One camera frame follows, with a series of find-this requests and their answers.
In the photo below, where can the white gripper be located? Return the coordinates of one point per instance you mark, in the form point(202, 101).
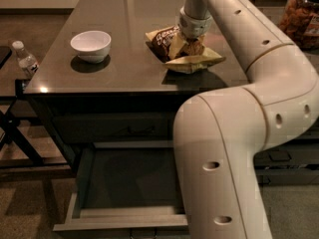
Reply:
point(195, 26)

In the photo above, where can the brown yellow chip bag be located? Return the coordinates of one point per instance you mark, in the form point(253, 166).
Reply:
point(161, 39)

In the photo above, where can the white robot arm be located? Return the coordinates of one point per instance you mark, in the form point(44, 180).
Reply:
point(217, 133)

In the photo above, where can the top left grey drawer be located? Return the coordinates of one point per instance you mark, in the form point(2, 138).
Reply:
point(114, 127)

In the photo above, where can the open middle grey drawer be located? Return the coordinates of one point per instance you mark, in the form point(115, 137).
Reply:
point(125, 193)

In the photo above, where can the middle right grey drawer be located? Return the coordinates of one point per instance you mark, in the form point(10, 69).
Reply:
point(289, 154)

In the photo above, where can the bottom right grey drawer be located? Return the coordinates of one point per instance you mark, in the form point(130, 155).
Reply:
point(300, 176)

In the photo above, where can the white ceramic bowl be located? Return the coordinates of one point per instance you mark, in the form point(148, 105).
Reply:
point(92, 46)

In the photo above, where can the grey cabinet with glass top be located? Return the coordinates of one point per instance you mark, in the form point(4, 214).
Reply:
point(132, 78)

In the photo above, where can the clear jar of nuts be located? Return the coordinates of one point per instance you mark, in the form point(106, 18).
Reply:
point(300, 22)

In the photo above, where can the clear plastic water bottle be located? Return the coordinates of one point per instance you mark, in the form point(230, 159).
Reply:
point(26, 61)

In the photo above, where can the black side table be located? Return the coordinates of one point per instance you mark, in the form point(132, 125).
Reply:
point(12, 83)

